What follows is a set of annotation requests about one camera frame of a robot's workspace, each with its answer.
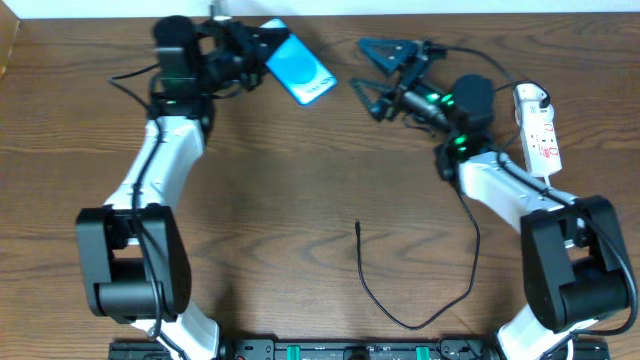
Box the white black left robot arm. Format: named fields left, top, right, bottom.
left=75, top=15, right=290, bottom=359

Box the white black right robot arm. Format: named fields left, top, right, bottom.
left=351, top=38, right=639, bottom=359

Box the white power strip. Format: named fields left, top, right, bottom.
left=513, top=82, right=562, bottom=182

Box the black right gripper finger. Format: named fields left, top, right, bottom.
left=349, top=78, right=398, bottom=121
left=357, top=38, right=419, bottom=76

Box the black USB charging cable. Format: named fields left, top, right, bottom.
left=354, top=79, right=552, bottom=331

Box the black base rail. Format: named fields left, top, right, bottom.
left=106, top=337, right=612, bottom=360

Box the white USB wall charger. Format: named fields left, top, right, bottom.
left=514, top=100, right=555, bottom=126

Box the blue screen Galaxy smartphone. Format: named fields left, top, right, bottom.
left=266, top=33, right=338, bottom=106

